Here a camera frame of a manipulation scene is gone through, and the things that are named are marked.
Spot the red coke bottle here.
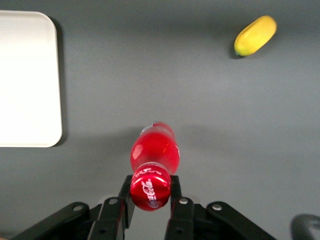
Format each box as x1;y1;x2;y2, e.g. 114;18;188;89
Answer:
129;121;182;212

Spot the yellow lemon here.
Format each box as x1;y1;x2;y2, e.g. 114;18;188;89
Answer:
233;15;278;57

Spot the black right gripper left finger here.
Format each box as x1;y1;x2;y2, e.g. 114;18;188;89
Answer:
87;174;137;240

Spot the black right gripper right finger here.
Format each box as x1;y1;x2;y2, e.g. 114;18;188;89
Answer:
163;174;196;240

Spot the beige plastic tray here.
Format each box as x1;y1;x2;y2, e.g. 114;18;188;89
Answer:
0;10;63;149

